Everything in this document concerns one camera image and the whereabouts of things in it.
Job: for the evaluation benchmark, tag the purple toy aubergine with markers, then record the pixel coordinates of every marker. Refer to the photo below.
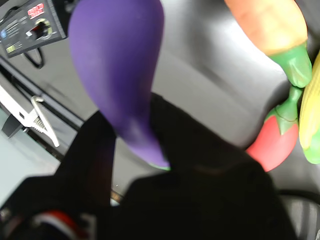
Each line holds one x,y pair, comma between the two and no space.
112,62

